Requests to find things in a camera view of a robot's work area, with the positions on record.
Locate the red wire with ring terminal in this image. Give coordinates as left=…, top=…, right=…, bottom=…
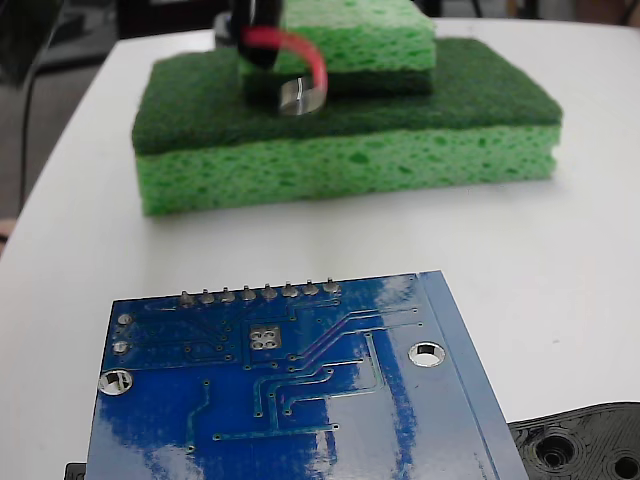
left=242, top=27, right=330, bottom=119

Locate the blue printed circuit board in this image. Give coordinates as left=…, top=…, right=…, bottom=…
left=83, top=269, right=531, bottom=480

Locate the small green scrub sponge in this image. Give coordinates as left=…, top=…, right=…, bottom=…
left=236, top=0, right=437, bottom=105

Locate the large green scrub sponge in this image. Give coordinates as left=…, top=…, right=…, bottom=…
left=130, top=37, right=565, bottom=217

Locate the black plastic part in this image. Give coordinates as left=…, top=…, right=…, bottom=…
left=63, top=399, right=640, bottom=480

